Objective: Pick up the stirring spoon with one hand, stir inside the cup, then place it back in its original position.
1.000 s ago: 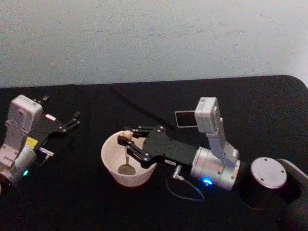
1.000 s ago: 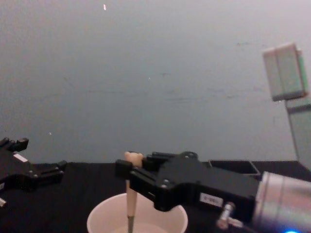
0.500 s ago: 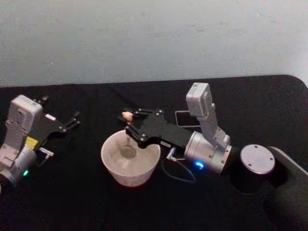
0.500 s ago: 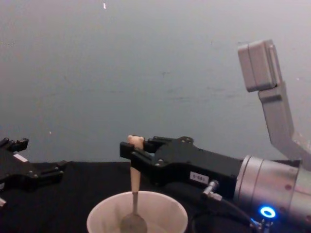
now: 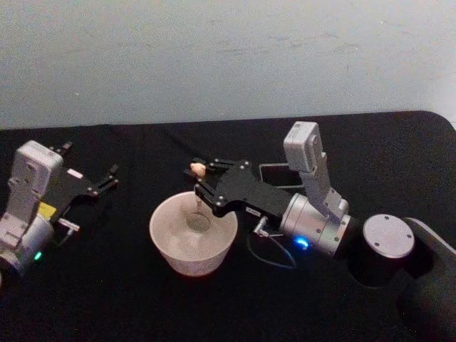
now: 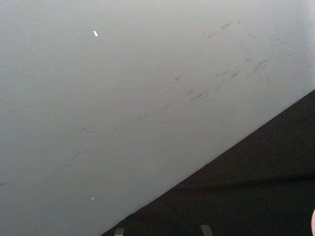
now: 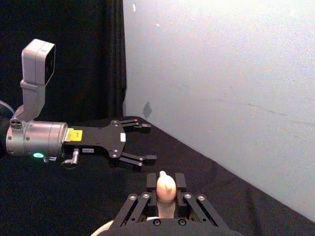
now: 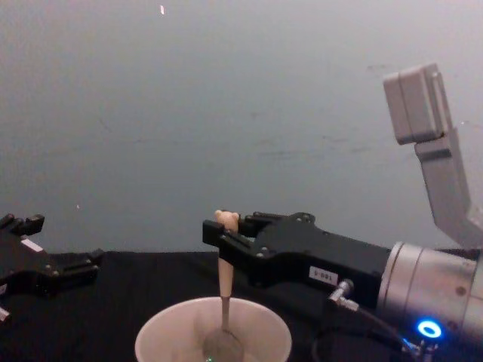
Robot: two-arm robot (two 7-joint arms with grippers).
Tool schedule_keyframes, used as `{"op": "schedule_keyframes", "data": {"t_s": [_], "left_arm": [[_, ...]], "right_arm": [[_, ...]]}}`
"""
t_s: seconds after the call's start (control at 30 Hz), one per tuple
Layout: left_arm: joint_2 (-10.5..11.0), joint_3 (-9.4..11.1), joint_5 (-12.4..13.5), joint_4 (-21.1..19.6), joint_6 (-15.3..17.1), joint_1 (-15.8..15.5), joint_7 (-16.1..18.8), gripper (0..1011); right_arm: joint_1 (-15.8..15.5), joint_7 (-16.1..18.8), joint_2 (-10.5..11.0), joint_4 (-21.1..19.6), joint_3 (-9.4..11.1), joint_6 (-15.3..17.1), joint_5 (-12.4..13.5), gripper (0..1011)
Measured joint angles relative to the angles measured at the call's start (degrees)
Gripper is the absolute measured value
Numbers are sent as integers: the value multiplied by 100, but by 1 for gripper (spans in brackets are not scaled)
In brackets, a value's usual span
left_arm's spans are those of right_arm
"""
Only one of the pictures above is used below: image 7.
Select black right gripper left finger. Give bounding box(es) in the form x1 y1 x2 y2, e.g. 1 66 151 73
114 173 158 228

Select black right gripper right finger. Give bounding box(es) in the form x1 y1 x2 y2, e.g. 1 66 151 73
174 173 227 228

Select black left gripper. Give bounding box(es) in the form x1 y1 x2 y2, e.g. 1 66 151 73
63 118 158 173

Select black table cloth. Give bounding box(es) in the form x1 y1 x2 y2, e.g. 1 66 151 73
0 115 315 236

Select black hanging curtain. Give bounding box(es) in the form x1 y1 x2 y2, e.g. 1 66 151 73
0 0 127 123

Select thin dark cable silver plug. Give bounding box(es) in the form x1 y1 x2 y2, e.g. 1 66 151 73
43 148 80 170

